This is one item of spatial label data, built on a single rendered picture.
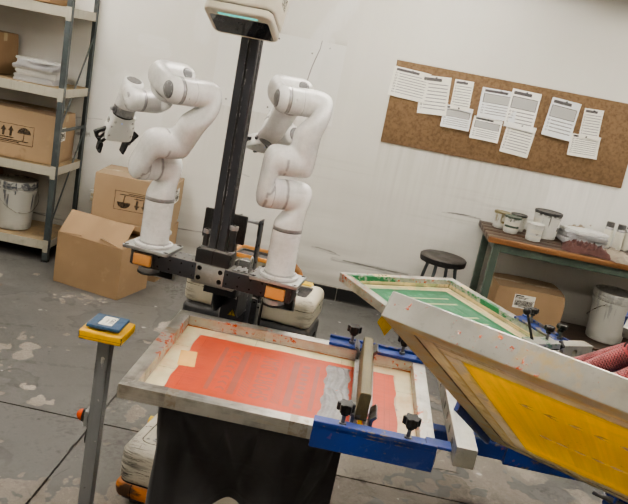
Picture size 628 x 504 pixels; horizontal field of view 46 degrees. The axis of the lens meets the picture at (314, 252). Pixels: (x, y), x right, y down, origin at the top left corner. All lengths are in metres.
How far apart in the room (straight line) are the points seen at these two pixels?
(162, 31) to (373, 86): 1.64
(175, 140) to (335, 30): 3.51
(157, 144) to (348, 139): 3.54
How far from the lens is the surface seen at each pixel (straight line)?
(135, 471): 3.09
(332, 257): 5.92
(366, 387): 1.93
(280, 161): 2.26
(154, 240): 2.50
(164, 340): 2.17
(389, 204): 5.82
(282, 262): 2.36
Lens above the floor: 1.83
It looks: 14 degrees down
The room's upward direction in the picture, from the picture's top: 11 degrees clockwise
